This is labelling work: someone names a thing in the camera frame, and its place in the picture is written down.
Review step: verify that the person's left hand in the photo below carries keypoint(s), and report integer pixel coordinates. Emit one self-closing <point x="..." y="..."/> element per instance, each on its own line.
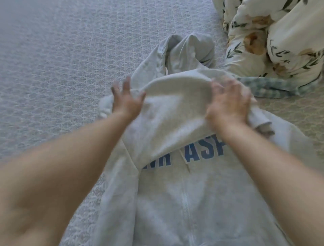
<point x="126" y="104"/>

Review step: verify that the person's right hand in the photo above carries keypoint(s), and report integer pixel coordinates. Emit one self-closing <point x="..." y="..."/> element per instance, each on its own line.
<point x="229" y="106"/>

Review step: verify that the person's left thumb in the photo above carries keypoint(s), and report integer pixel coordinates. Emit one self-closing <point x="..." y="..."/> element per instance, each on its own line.
<point x="141" y="98"/>

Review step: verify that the person's right thumb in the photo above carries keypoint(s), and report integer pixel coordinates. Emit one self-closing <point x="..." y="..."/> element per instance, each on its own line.
<point x="215" y="89"/>

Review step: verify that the light grey zip hoodie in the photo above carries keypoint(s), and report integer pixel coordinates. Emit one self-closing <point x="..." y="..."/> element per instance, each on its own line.
<point x="177" y="192"/>

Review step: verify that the person's right forearm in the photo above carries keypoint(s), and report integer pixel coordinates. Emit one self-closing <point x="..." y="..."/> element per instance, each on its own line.
<point x="273" y="172"/>

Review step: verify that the person's left forearm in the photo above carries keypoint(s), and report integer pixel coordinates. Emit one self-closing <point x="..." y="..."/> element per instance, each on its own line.
<point x="63" y="172"/>

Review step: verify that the blue checked cloth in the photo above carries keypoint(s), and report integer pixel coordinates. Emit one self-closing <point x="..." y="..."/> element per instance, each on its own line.
<point x="273" y="88"/>

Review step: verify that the cream floral duvet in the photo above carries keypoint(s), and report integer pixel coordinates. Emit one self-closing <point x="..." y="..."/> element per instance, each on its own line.
<point x="286" y="43"/>

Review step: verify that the grey patterned bedspread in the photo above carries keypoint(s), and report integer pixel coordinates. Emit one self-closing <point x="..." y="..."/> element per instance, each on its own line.
<point x="63" y="63"/>

